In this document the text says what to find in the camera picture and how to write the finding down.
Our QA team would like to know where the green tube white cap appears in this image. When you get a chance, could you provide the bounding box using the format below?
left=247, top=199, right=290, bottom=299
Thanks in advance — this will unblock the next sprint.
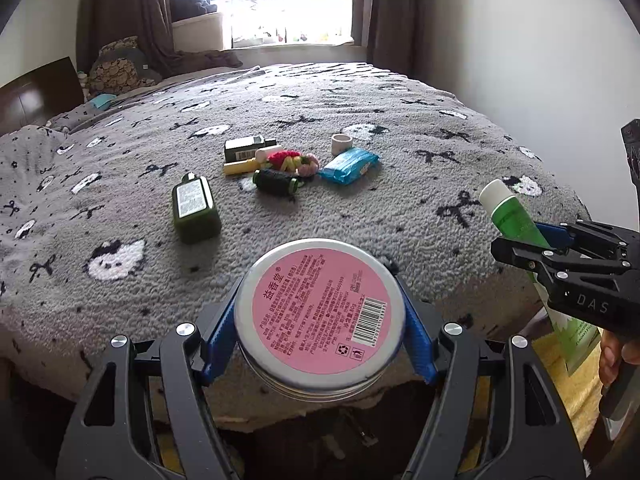
left=478, top=178, right=603, bottom=377

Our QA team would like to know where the person's right hand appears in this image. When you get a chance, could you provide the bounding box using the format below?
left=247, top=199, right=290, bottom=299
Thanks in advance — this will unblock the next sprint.
left=598, top=329, right=632, bottom=389

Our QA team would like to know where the round tin pink label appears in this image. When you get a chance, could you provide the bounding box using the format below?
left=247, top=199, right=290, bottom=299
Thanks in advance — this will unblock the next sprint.
left=233, top=239, right=407, bottom=402

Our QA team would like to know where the white storage box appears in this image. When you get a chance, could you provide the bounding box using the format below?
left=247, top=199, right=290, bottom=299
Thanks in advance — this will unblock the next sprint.
left=171, top=11, right=224, bottom=52

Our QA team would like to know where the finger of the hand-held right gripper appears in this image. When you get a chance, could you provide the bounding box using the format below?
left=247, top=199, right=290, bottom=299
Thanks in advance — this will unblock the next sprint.
left=490, top=236, right=632, bottom=307
left=531, top=219, right=640, bottom=252

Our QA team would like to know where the yellow fluffy mat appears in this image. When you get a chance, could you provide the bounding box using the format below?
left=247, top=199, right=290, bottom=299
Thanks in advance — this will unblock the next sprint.
left=520, top=330, right=618, bottom=453

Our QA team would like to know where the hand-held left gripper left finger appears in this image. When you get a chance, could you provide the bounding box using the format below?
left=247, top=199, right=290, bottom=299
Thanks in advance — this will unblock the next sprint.
left=55, top=287, right=247, bottom=480

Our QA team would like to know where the grey printed fleece blanket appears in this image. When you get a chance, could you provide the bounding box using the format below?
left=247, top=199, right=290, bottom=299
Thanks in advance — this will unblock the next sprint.
left=0, top=61, right=593, bottom=426

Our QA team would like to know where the dark wooden headboard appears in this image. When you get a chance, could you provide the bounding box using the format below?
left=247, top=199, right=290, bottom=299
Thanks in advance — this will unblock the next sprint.
left=0, top=56, right=85, bottom=136

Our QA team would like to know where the grey dotted quilt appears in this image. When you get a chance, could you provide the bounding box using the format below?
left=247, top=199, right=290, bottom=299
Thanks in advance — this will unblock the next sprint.
left=0, top=124, right=76, bottom=261

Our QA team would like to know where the yellow tube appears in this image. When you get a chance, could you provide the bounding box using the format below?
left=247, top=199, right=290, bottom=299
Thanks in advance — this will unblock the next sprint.
left=223, top=158, right=261, bottom=177

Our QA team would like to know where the dark cloth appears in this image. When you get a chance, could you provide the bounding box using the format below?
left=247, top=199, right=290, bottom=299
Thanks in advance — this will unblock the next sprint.
left=169, top=0, right=218, bottom=23

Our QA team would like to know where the brown patterned pillow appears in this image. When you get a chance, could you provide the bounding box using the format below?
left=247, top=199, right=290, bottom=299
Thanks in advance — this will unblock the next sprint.
left=87, top=36, right=163, bottom=96

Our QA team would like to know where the black thread spool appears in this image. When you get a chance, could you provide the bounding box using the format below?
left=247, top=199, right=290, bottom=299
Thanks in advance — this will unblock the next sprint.
left=252, top=167, right=301, bottom=197

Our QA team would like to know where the brown curtain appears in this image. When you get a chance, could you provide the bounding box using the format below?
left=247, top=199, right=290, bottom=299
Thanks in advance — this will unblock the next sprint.
left=351, top=0, right=436, bottom=78
left=75, top=0, right=243, bottom=78

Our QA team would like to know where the blue tissue packet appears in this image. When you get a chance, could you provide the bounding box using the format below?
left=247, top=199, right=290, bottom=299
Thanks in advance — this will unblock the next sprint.
left=317, top=147, right=381, bottom=186

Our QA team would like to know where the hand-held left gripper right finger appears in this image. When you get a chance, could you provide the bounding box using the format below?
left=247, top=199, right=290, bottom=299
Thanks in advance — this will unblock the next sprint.
left=394, top=285, right=586, bottom=480

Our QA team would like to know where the black box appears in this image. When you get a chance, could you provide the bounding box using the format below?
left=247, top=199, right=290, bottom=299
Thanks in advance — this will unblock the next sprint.
left=224, top=135, right=278, bottom=163

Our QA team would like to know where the pink hair scrunchie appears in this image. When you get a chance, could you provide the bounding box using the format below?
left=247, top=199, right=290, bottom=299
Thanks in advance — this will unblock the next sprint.
left=296, top=152, right=323, bottom=177

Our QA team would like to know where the dark green square bottle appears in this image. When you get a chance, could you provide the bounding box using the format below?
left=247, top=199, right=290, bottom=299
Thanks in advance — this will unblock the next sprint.
left=171, top=172, right=222, bottom=245

